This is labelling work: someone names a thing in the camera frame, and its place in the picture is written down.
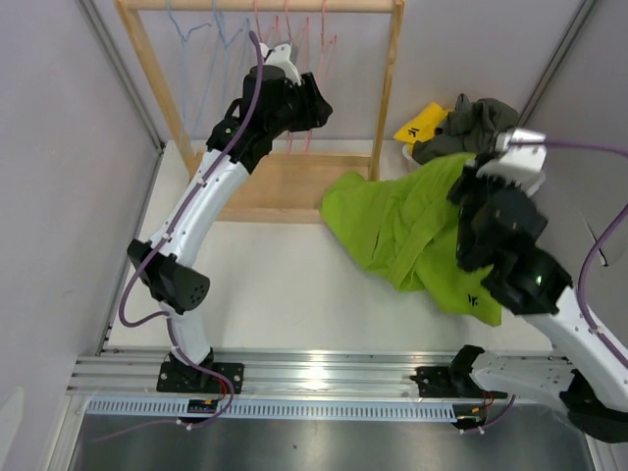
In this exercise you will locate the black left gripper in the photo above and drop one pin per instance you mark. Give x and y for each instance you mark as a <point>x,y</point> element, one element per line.
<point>315,111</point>

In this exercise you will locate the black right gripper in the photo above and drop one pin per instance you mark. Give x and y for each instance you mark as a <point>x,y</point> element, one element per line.
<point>470,177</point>

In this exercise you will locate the pink wire hanger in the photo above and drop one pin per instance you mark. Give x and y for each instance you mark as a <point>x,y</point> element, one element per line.
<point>296,34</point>
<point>267,25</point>
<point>327,48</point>

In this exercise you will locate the dark olive shorts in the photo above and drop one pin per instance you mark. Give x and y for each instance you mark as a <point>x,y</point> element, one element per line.
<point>471,127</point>

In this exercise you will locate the lime green shorts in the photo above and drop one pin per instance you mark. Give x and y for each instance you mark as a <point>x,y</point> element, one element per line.
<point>405,232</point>

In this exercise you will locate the yellow shorts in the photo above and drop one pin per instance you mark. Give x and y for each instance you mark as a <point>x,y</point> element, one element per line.
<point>423,126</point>

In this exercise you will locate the light blue wire hanger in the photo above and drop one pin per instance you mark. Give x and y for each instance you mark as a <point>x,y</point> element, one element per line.
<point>191,110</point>
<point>226,35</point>

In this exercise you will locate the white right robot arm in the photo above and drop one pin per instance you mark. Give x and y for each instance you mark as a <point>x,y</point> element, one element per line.
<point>587,383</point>

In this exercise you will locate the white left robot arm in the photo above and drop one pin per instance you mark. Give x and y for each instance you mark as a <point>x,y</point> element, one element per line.
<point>270,104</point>

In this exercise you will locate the white plastic basket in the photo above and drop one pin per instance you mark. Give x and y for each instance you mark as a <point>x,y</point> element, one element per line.
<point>407,152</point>

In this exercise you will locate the wooden clothes rack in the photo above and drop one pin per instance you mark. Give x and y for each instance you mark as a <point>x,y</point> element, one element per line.
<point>290,183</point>

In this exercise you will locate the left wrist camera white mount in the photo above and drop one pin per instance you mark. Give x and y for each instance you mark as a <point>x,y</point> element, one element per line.
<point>283,56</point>

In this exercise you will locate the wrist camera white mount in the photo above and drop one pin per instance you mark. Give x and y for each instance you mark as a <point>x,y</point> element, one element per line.
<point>521,155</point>
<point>283,56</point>

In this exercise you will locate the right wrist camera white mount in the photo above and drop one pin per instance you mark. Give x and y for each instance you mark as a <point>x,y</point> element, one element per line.
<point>521,155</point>

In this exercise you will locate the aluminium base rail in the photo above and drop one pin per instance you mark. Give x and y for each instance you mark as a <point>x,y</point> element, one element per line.
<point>276,374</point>

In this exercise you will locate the slotted cable duct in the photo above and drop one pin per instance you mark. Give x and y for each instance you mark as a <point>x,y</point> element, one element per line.
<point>405,411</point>

